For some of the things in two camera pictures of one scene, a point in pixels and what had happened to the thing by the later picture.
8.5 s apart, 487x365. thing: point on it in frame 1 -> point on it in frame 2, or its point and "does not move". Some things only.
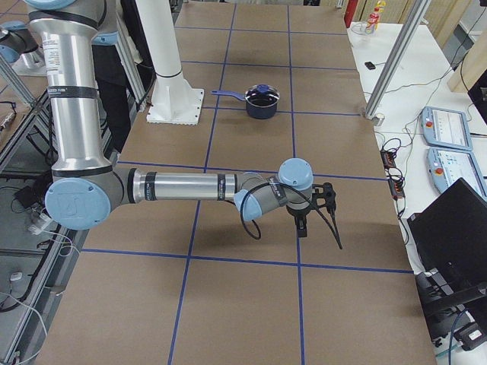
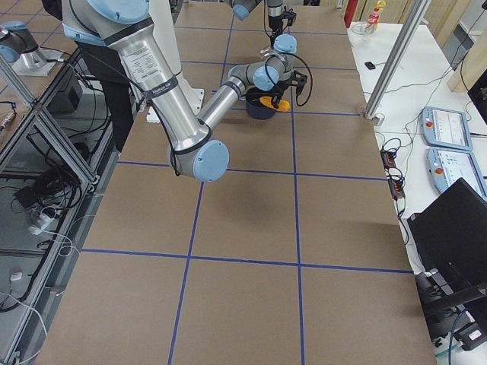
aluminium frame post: (397, 56) does not move
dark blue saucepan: (261, 100) does not move
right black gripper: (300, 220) -> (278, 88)
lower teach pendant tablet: (447, 166) does not move
